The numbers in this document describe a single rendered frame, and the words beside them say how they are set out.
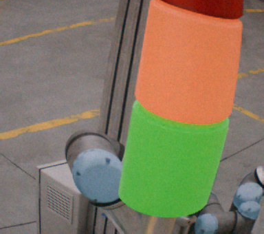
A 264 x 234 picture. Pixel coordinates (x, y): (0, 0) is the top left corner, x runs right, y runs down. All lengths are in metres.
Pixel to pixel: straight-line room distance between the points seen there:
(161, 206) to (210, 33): 0.09
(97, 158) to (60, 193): 0.73
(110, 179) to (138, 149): 1.46
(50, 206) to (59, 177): 0.12
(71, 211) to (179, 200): 2.15
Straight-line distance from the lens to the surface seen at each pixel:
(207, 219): 2.08
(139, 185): 0.43
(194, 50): 0.40
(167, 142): 0.41
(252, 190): 2.63
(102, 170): 1.87
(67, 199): 2.57
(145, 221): 0.46
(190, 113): 0.41
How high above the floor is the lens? 2.36
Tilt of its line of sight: 20 degrees down
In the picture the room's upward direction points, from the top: 9 degrees clockwise
